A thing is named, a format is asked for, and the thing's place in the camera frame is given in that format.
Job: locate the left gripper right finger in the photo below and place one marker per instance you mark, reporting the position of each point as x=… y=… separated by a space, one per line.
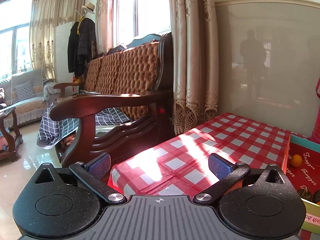
x=229 y=175

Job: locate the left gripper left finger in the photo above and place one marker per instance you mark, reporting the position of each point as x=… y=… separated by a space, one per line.
x=91 y=174

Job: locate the round orange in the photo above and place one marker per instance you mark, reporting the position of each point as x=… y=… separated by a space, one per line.
x=296 y=161

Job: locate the red checkered tablecloth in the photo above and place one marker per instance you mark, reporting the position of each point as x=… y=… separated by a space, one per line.
x=180 y=165

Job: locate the navy checkered cloth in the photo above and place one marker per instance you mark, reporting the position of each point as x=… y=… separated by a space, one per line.
x=52 y=132

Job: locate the red lined cardboard box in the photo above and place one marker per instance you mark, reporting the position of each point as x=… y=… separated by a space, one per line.
x=305 y=176

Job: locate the wooden sofa with woven back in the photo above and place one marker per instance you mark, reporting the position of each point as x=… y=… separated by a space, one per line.
x=138 y=82

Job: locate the dark wooden side table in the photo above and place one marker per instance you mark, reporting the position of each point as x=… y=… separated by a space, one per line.
x=10 y=143

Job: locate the red thermos flask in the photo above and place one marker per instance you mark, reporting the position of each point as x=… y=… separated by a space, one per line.
x=315 y=135

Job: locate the grey covered sofa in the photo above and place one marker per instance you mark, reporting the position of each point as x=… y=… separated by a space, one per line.
x=30 y=94

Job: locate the beige lace curtain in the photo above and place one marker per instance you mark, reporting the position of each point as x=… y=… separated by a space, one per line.
x=196 y=62

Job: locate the black coat on rack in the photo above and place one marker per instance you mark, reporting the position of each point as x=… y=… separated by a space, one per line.
x=82 y=46

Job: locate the beige straw hat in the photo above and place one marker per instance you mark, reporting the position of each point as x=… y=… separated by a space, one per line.
x=88 y=8

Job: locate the far beige curtain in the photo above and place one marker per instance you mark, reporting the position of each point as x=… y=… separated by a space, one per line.
x=46 y=15

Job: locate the window with frame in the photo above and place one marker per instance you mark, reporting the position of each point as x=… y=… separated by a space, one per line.
x=138 y=18

